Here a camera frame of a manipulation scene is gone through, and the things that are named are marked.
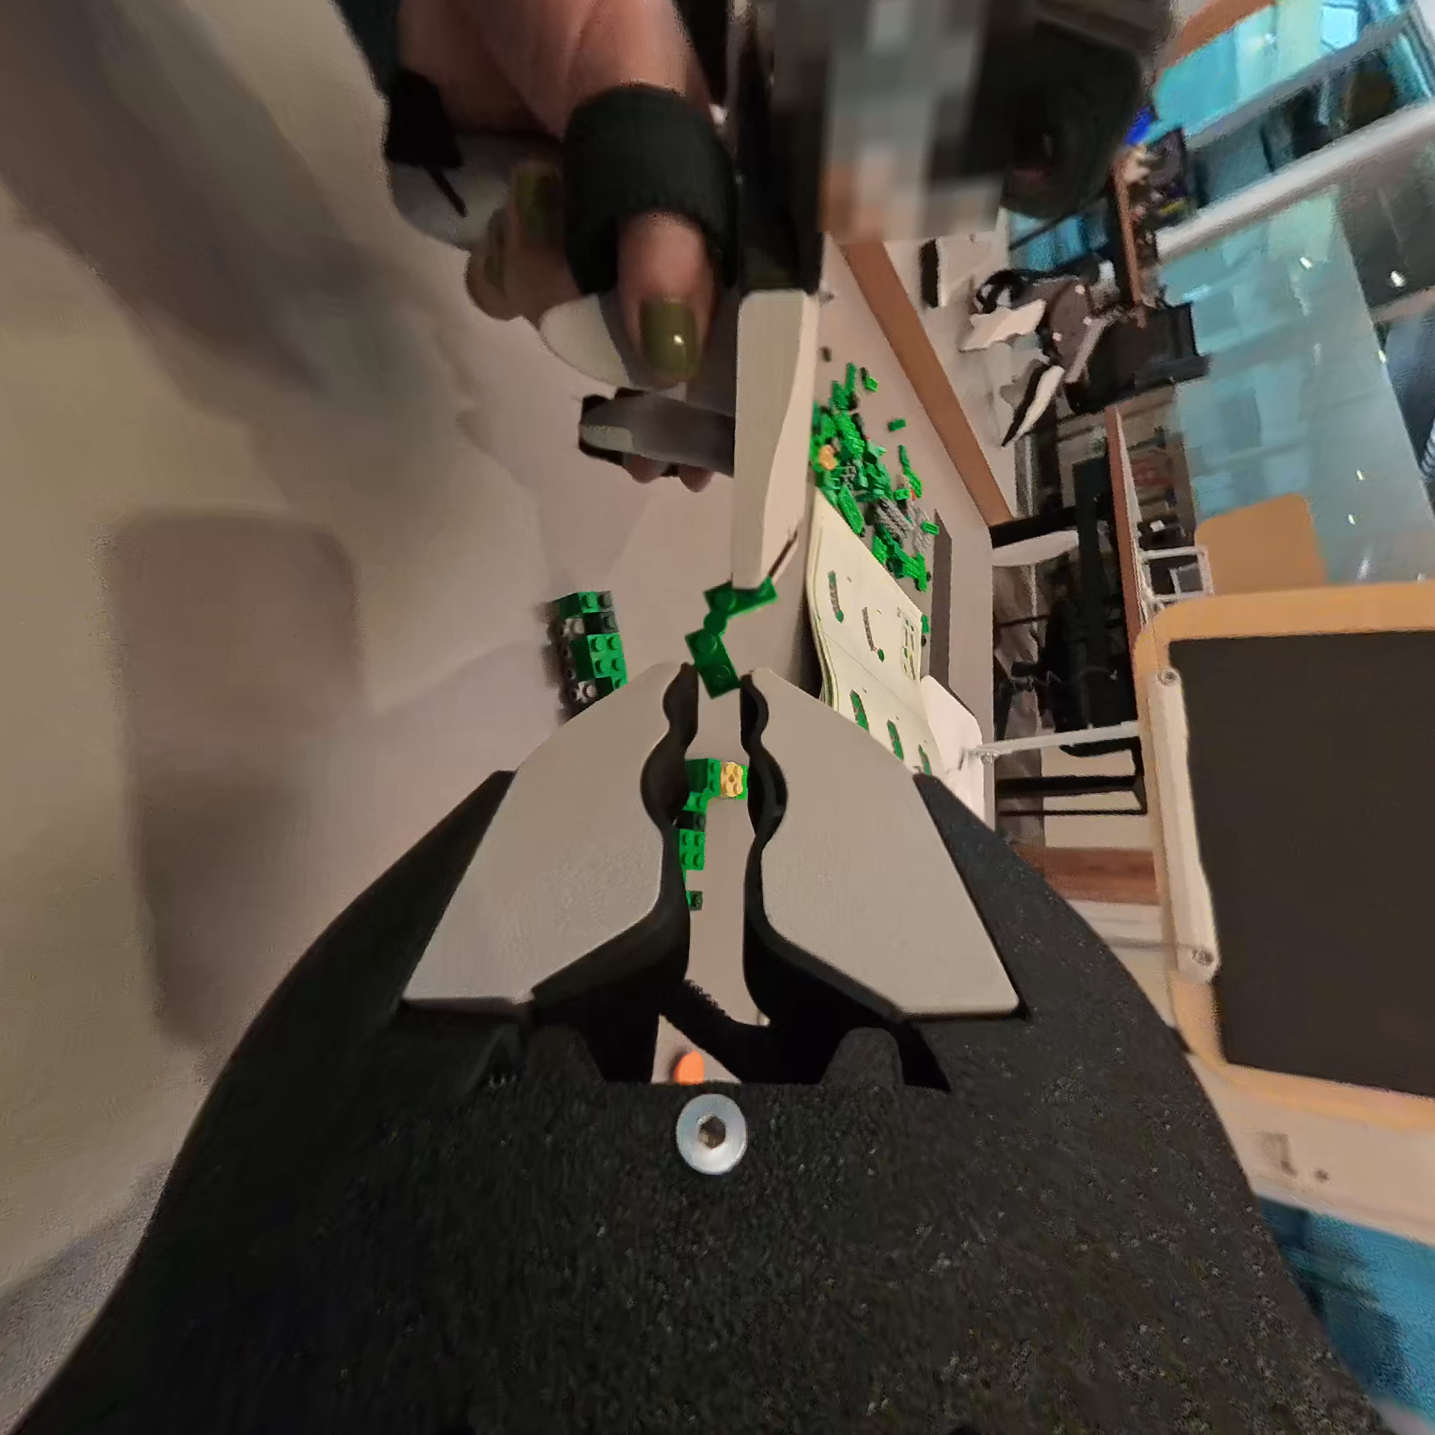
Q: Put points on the small green brick plate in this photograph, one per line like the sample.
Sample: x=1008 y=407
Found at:
x=717 y=655

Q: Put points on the green brick block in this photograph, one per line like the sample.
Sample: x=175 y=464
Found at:
x=586 y=655

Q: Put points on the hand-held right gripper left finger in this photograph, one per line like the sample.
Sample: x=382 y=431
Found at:
x=564 y=878

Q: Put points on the wooden framed dark panel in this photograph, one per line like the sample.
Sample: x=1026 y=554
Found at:
x=1311 y=838

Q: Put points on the dark office chair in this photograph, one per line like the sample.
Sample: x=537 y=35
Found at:
x=1121 y=346

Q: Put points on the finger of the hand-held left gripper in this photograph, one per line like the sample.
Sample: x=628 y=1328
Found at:
x=662 y=431
x=772 y=449

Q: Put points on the open instruction booklet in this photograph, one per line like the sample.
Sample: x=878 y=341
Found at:
x=862 y=625

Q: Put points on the grey desk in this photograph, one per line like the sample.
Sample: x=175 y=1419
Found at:
x=649 y=536

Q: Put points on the green brick piece yellow stud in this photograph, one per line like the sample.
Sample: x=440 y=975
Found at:
x=702 y=784

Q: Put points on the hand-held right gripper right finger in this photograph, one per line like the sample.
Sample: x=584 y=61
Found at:
x=878 y=878

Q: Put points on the pile of green bricks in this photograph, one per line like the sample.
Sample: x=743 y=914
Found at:
x=869 y=456

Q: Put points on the orange brick separator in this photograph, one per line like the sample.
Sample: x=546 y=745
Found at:
x=688 y=1070

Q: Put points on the person's left hand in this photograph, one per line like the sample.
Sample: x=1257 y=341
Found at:
x=525 y=55

